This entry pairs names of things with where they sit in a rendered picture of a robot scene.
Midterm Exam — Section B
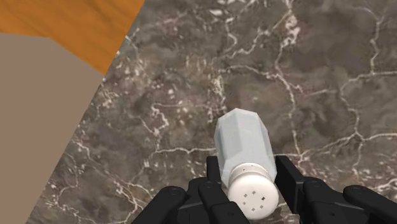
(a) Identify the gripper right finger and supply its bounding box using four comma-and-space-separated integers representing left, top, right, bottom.
274, 155, 397, 224

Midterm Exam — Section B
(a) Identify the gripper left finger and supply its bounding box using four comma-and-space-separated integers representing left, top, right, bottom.
131, 155, 251, 224

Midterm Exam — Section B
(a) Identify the white salt shaker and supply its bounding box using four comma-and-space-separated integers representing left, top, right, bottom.
214, 108, 280, 221

